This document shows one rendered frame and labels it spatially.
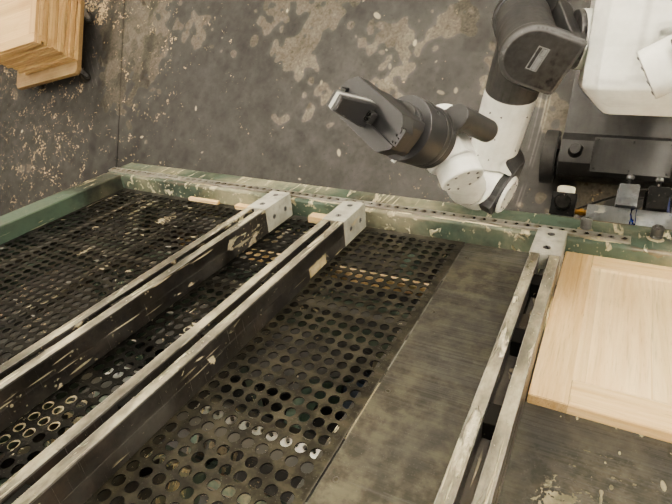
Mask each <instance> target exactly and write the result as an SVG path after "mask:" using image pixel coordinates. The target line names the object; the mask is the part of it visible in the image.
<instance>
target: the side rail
mask: <svg viewBox="0 0 672 504"><path fill-rule="evenodd" d="M122 189H124V187H123V184H122V180H121V176H120V175H115V174H108V173H105V174H102V175H100V176H97V177H95V178H93V179H90V180H88V181H85V182H83V183H80V184H78V185H75V186H73V187H71V188H68V189H66V190H63V191H61V192H58V193H56V194H54V195H51V196H49V197H46V198H44V199H41V200H39V201H36V202H34V203H32V204H29V205H27V206H24V207H22V208H19V209H17V210H15V211H12V212H10V213H7V214H5V215H2V216H0V245H1V244H3V243H5V242H8V241H10V240H12V239H14V238H16V237H19V236H21V235H23V234H25V233H27V232H30V231H32V230H34V229H36V228H38V227H41V226H43V225H45V224H47V223H49V222H52V221H54V220H56V219H58V218H60V217H63V216H65V215H67V214H69V213H71V212H74V211H76V210H78V209H80V208H82V207H85V206H87V205H89V204H91V203H93V202H96V201H98V200H100V199H102V198H104V197H107V196H109V195H111V194H113V193H115V192H118V191H120V190H122Z"/></svg>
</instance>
